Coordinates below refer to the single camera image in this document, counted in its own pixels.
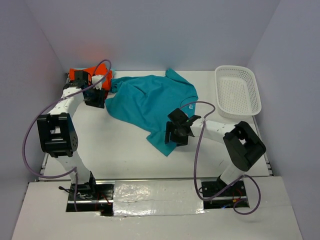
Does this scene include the orange t shirt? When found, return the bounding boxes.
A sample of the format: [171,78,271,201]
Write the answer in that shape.
[68,63,114,99]

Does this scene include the dark teal t shirt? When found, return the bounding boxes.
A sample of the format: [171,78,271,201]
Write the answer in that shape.
[105,68,199,156]

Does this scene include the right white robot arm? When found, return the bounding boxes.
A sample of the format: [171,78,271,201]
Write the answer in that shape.
[164,108,266,196]

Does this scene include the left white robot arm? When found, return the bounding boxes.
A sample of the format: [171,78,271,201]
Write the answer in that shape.
[36,70,106,199]

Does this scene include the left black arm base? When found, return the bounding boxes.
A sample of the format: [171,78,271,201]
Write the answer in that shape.
[58,175,115,217]

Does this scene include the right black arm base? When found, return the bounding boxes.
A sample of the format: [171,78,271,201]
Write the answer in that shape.
[198,179,249,210]

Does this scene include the white laundry basket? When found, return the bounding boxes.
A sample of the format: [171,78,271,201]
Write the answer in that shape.
[214,65,262,119]

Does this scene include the shiny taped white panel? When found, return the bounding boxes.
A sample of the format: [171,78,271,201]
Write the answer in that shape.
[113,180,205,217]

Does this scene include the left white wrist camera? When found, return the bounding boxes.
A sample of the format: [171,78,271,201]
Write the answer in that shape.
[91,75,106,90]

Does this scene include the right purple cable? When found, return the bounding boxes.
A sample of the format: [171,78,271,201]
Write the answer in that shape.
[179,101,262,215]

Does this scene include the purple cable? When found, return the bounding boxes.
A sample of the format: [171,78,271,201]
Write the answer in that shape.
[22,59,113,212]
[179,101,262,215]

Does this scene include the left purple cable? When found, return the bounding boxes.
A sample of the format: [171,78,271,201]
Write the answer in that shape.
[22,59,113,212]

